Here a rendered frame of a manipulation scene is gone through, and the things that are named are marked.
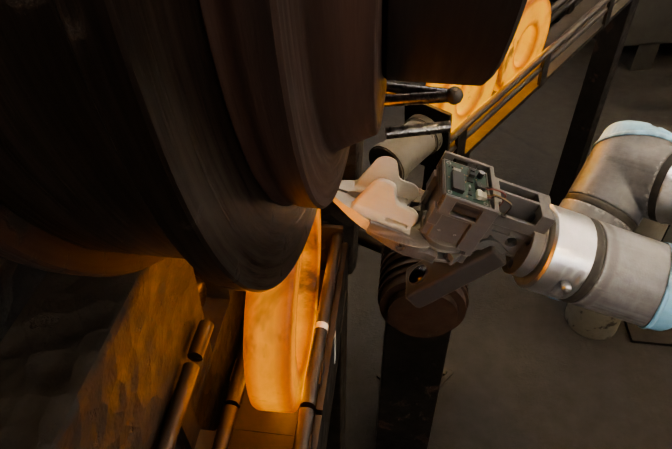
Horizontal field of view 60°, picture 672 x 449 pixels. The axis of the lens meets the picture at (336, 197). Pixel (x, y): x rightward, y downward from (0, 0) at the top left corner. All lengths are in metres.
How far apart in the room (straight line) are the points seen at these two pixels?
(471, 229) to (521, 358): 0.90
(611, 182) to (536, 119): 1.48
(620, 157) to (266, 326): 0.51
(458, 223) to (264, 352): 0.24
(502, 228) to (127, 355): 0.37
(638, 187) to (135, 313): 0.58
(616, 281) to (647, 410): 0.85
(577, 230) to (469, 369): 0.82
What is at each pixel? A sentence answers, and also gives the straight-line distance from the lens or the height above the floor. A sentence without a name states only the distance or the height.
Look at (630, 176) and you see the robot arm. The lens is 0.77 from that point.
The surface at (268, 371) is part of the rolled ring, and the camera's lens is 0.43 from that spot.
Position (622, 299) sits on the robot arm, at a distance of 0.64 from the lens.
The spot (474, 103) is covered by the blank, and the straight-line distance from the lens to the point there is 0.90.
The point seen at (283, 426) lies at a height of 0.66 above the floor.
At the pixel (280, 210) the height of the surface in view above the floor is 0.97.
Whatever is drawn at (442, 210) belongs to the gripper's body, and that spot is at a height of 0.78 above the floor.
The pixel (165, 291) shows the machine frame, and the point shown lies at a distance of 0.41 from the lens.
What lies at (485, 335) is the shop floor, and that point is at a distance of 1.45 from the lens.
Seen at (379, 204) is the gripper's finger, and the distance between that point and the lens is 0.56.
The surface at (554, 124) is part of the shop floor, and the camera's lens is 2.22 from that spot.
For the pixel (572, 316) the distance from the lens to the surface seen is 1.50.
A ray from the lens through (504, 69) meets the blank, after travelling 0.94.
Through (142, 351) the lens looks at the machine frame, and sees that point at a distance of 0.39.
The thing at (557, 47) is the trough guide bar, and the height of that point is 0.70.
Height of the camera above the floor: 1.13
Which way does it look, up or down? 40 degrees down
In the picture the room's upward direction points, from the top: straight up
